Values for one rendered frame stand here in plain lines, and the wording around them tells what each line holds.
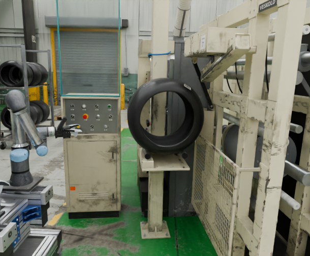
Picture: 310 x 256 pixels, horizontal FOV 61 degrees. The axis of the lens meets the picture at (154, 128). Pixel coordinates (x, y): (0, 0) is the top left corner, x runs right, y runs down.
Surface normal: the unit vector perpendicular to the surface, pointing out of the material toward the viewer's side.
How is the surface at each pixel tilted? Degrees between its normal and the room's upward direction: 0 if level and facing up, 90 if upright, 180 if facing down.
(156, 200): 90
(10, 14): 90
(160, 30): 90
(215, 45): 90
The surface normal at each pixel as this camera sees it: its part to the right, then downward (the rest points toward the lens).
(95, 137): 0.11, 0.22
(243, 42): 0.11, -0.10
